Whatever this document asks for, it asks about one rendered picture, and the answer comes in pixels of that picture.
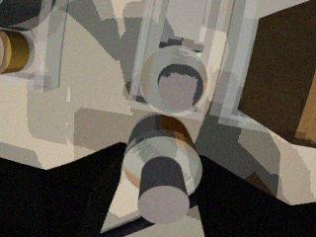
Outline brown box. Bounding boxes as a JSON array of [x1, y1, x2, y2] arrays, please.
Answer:
[[237, 0, 316, 149]]

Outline black flat bar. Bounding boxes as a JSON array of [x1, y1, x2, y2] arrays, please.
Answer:
[[99, 193, 198, 237]]

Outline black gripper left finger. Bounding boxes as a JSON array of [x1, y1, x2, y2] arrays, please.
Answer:
[[0, 142, 126, 237]]

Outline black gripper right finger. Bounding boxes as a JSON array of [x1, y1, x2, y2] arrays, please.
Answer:
[[195, 154, 316, 237]]

